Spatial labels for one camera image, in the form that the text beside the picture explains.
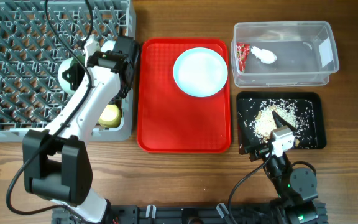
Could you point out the grey dishwasher rack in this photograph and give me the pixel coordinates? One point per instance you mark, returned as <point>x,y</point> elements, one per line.
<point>35,38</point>

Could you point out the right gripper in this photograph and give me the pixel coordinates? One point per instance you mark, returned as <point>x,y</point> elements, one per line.
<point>259,152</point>

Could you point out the red plastic tray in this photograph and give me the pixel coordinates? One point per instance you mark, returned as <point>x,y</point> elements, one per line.
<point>168,119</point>

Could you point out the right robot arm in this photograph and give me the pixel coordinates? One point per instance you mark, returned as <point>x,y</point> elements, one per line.
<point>295,182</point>

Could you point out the large light blue plate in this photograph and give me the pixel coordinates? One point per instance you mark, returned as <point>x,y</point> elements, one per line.
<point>200,72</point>

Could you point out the yellow plastic cup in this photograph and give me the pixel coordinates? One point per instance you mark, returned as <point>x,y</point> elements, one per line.
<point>110,117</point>

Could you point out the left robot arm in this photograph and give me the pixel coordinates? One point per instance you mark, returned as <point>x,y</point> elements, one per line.
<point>56,166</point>

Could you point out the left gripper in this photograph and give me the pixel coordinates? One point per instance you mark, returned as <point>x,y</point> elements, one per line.
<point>69,73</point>

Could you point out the food scraps and rice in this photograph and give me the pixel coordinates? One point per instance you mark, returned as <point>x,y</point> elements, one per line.
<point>262,116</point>

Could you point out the green plastic bowl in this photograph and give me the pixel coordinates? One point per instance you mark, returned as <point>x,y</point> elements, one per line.
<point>70,75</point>

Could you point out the black plastic tray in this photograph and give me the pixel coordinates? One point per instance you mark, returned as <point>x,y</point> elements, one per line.
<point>313,97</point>

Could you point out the light blue bowl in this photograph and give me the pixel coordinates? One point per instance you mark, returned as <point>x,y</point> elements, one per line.
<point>108,46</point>

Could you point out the white tissue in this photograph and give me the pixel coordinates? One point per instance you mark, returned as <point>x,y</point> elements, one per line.
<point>265,56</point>

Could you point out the red snack wrapper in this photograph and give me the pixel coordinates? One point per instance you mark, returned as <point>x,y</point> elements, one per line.
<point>243,50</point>

